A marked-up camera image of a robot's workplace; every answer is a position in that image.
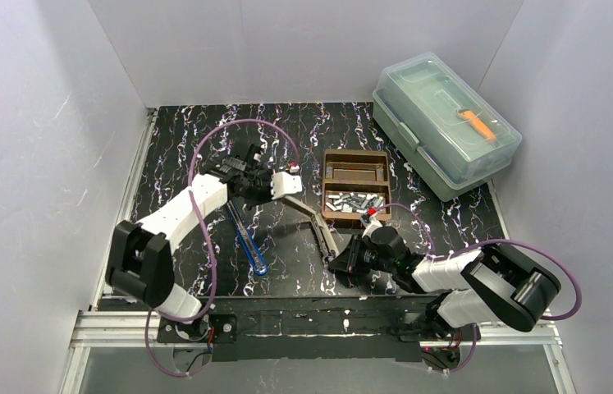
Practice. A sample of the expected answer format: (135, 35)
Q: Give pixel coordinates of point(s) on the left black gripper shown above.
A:
(239, 165)

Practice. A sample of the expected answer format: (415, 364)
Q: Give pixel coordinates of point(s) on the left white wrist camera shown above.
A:
(284, 183)

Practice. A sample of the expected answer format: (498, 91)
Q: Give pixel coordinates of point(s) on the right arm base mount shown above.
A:
(450, 349)

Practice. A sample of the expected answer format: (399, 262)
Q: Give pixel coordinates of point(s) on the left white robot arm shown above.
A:
(140, 258)

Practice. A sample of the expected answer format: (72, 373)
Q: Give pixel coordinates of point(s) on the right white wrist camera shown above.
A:
(370, 222)

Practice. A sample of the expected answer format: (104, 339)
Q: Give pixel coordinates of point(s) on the orange handled tool in box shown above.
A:
(477, 124)

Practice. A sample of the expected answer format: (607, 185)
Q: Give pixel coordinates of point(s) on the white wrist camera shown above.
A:
(370, 222)
(284, 183)

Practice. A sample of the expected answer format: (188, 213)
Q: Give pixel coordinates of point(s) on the brown wooden tray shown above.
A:
(356, 170)

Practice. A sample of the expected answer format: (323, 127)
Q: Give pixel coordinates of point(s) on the clear plastic storage box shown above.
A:
(415, 103)

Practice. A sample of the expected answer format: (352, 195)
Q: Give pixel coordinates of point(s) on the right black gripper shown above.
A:
(350, 258)

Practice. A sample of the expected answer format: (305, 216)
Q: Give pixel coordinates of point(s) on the black marbled mat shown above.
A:
(307, 130)

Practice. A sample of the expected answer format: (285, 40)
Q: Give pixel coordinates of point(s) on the pile of staple strips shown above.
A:
(353, 202)

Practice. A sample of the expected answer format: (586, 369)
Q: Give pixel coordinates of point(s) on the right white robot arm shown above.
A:
(495, 282)

